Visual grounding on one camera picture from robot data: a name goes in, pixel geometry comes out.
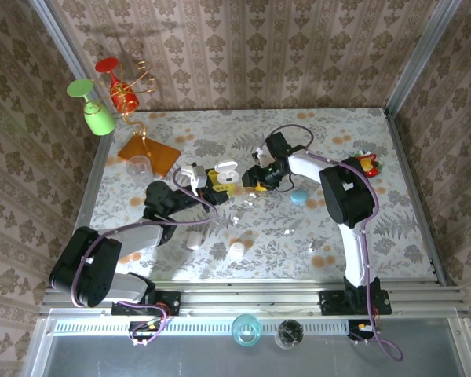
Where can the white earbud charging case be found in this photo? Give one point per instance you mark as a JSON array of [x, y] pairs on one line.
[[227, 167]]

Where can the blue silicone case cover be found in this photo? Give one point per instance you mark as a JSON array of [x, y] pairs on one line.
[[299, 197]]

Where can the white rounded case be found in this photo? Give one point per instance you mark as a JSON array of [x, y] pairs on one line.
[[237, 250]]

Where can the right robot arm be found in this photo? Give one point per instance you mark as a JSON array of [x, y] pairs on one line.
[[347, 192]]

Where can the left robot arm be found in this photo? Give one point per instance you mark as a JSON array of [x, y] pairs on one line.
[[82, 267]]

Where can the white closed oblong case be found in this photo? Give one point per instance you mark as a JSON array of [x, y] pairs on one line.
[[193, 240]]

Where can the clear plastic cup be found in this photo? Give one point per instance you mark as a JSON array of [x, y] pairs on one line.
[[139, 173]]

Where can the orange acrylic board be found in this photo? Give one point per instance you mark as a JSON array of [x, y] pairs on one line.
[[163, 157]]

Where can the floral printed tablecloth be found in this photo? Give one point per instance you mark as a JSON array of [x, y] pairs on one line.
[[259, 129]]

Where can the silver metal piece right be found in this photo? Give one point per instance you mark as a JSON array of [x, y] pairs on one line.
[[313, 246]]

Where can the patterned bowl with colourful items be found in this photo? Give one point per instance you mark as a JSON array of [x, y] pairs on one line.
[[371, 163]]

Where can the green wine glass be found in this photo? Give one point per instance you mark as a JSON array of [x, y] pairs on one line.
[[100, 119]]

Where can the red wine glass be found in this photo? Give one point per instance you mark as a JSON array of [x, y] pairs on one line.
[[123, 98]]

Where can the black connector block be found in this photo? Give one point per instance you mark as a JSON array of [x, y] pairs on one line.
[[361, 330], [141, 330]]

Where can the teal drinking glass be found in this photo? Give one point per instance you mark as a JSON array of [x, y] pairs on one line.
[[246, 330]]

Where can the clear dark drinking glass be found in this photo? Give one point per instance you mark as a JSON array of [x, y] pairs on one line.
[[289, 334]]

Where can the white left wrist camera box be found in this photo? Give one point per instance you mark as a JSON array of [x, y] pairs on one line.
[[198, 176]]

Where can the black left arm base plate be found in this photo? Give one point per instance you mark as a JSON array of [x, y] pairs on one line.
[[169, 302]]

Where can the aluminium mounting rail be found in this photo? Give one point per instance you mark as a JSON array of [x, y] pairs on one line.
[[251, 298]]

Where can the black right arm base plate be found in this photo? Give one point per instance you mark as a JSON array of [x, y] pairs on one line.
[[331, 304]]

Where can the aluminium frame post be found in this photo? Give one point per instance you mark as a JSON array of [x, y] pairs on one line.
[[63, 47], [426, 47]]

